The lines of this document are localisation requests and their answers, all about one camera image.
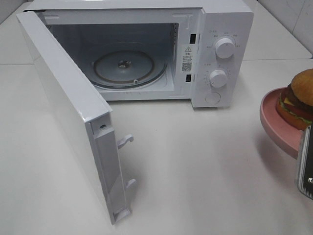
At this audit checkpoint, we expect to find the white microwave oven body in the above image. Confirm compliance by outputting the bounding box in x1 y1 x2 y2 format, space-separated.
22 0 254 108

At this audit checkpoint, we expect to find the burger with lettuce and cheese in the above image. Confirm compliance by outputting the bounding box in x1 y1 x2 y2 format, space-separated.
276 69 313 130

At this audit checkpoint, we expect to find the round white door button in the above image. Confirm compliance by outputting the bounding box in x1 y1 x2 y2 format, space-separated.
205 92 221 105

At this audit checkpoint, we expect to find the white timer knob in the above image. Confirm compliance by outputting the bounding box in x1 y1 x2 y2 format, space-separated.
209 70 228 88

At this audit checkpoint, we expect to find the upper white power knob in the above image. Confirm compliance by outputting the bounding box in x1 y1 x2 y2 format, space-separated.
214 37 235 59

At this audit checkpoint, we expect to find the glass microwave turntable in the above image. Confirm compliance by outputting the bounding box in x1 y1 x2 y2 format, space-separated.
89 42 167 90

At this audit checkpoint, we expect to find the pink round plate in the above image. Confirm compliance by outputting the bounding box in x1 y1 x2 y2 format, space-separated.
259 88 304 159

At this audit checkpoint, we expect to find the white microwave door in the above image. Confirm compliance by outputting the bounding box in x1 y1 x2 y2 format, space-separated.
17 11 136 224

